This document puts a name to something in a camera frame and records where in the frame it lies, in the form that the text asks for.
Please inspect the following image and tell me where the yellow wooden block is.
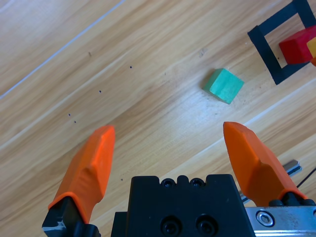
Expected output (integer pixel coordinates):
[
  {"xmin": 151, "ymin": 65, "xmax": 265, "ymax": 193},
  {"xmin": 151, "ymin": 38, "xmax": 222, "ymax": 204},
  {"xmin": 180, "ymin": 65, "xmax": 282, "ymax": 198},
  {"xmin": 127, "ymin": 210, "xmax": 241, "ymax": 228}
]
[{"xmin": 306, "ymin": 37, "xmax": 316, "ymax": 58}]

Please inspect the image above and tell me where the red wooden block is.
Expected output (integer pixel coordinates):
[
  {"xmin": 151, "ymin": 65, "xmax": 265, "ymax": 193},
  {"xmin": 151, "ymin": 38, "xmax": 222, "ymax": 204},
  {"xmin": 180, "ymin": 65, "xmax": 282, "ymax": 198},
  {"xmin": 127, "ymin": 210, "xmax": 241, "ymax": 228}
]
[{"xmin": 278, "ymin": 26, "xmax": 316, "ymax": 65}]

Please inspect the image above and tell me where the green wooden block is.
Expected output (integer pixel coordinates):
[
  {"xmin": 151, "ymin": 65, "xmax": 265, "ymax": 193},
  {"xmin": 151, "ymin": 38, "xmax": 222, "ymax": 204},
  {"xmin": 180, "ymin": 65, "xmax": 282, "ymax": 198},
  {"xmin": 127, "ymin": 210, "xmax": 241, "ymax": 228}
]
[{"xmin": 202, "ymin": 68, "xmax": 245, "ymax": 105}]

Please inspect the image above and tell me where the black tape square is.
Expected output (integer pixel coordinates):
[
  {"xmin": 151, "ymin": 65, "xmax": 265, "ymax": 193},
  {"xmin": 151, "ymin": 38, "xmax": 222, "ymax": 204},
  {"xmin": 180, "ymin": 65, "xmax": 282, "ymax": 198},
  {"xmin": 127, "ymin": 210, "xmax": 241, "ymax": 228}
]
[{"xmin": 247, "ymin": 0, "xmax": 316, "ymax": 85}]

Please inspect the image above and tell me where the aluminium profile rail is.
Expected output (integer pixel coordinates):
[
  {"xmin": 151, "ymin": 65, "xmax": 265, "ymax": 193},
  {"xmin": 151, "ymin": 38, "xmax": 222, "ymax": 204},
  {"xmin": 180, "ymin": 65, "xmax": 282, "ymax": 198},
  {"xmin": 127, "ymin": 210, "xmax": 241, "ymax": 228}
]
[{"xmin": 282, "ymin": 159, "xmax": 303, "ymax": 175}]

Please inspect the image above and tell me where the thin black wire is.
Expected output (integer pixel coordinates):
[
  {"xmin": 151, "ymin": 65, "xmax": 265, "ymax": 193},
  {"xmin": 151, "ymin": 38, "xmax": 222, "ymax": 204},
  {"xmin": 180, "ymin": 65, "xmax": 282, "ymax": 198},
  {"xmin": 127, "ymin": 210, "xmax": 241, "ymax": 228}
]
[{"xmin": 295, "ymin": 167, "xmax": 316, "ymax": 188}]

